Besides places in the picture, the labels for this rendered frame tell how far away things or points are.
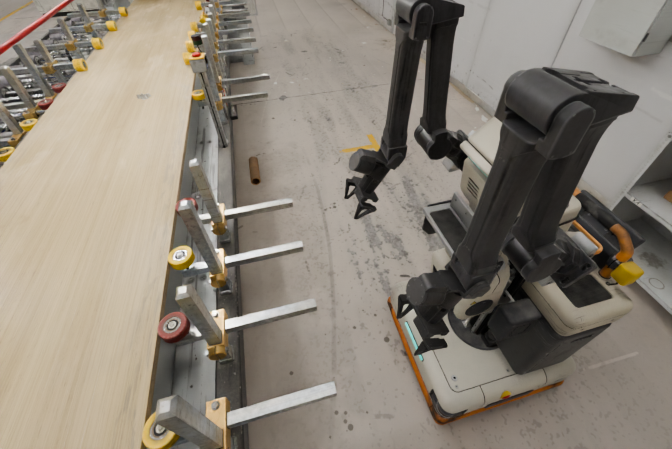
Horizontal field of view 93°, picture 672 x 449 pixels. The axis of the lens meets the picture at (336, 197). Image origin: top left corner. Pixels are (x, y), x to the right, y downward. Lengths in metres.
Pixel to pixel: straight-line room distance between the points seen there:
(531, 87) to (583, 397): 1.86
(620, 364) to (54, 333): 2.43
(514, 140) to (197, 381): 1.17
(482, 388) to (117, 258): 1.50
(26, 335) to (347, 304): 1.40
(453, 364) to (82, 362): 1.34
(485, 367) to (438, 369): 0.21
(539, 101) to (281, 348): 1.73
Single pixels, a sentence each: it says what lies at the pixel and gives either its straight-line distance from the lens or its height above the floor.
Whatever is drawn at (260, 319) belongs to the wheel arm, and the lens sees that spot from 1.09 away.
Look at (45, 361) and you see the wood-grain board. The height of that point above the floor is 0.90.
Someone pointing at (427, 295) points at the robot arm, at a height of 1.20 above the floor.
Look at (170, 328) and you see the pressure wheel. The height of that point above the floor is 0.91.
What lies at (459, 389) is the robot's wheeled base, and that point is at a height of 0.28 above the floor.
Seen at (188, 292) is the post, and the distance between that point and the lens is 0.86.
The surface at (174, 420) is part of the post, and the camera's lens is 0.75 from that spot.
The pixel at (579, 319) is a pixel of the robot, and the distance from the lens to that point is 1.32.
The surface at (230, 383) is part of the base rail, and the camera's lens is 1.19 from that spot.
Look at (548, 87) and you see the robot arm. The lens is 0.47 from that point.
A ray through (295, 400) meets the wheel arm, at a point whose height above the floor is 0.82.
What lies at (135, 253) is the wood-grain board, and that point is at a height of 0.90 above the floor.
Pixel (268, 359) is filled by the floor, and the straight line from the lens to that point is 1.94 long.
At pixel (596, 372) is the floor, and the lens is 2.28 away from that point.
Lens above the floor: 1.79
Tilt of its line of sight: 44 degrees down
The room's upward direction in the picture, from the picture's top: 1 degrees counter-clockwise
